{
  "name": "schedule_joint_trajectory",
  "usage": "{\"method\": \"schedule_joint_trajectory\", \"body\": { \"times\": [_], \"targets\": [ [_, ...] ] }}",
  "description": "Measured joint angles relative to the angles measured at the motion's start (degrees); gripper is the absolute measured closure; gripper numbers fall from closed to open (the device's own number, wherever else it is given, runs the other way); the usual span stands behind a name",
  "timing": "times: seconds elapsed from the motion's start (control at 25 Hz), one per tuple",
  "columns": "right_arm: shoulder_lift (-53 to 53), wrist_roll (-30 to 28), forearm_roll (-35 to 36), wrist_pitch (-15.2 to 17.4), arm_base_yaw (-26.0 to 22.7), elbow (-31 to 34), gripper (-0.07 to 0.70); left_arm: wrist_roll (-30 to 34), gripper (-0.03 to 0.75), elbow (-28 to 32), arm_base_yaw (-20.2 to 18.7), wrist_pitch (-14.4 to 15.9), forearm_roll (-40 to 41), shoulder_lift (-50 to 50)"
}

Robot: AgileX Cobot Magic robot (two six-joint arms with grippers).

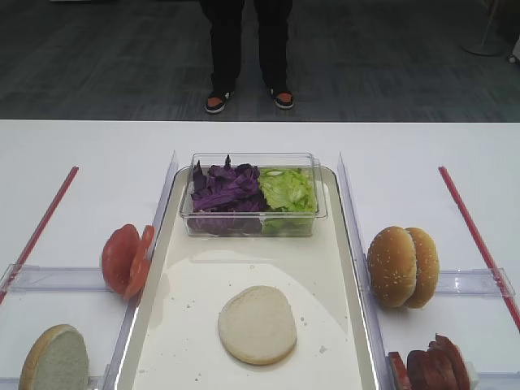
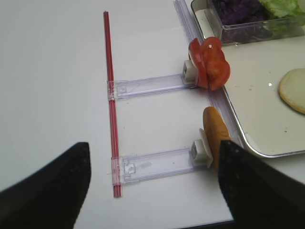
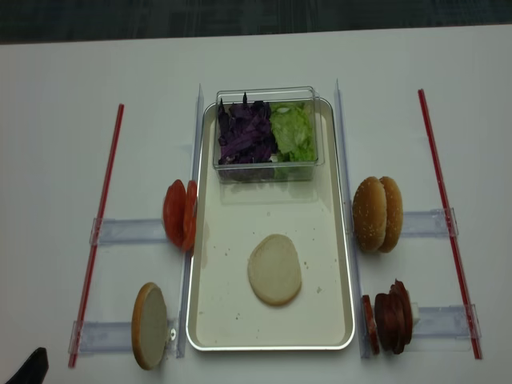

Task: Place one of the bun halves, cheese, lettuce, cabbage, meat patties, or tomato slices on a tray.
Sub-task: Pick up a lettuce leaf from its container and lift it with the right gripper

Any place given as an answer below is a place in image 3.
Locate upright bun half left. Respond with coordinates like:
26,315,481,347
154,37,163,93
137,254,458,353
131,282,168,370

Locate dark red meat slices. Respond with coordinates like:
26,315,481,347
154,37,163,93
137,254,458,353
374,279,413,354

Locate lower right clear holder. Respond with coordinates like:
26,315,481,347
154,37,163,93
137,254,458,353
411,302,481,340

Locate thin red sausage slice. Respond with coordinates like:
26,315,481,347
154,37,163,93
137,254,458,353
362,294,380,355

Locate sesame bun top rear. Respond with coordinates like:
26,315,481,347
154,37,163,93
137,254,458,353
379,176,403,253

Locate left red strip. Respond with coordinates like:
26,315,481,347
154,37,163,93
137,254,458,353
68,104,125,369

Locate clear plastic salad box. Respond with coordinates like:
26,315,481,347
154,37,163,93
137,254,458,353
213,86,324,183

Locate cream metal tray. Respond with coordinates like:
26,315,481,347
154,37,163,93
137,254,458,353
186,99,355,351

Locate upper right clear holder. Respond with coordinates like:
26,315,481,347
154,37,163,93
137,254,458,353
401,208,458,238

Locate purple cabbage shreds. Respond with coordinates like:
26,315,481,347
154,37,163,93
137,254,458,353
217,94,278,166

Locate sesame bun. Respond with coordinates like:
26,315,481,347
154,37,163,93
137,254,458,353
379,176,403,253
352,176,387,252

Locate upper left clear holder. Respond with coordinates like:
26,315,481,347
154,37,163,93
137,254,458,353
90,218,167,246

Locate lower left clear holder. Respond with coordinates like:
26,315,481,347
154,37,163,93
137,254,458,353
68,318,184,358

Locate bottom bun on tray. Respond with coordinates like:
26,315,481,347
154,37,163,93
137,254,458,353
247,234,302,306

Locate sesame bun top front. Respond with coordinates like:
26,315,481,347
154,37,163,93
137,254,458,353
352,176,387,252

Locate clear holder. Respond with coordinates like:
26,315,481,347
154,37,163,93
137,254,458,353
90,218,167,246
401,208,458,238
68,318,184,358
411,302,481,340

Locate right tomato slice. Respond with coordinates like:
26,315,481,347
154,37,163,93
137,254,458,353
182,180,197,252

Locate tomato slice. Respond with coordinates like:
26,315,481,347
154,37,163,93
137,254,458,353
162,179,186,252
182,180,197,252

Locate red strip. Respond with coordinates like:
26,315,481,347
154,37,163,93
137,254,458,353
68,104,125,369
418,89,482,360

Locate left tomato slice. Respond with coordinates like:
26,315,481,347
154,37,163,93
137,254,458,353
162,179,186,252

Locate black object bottom left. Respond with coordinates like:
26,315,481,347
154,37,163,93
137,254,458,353
6,347,49,384

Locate green lettuce pile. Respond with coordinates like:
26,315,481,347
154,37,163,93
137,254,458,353
270,102,316,162

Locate right red strip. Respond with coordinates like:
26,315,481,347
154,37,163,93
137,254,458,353
418,89,482,360

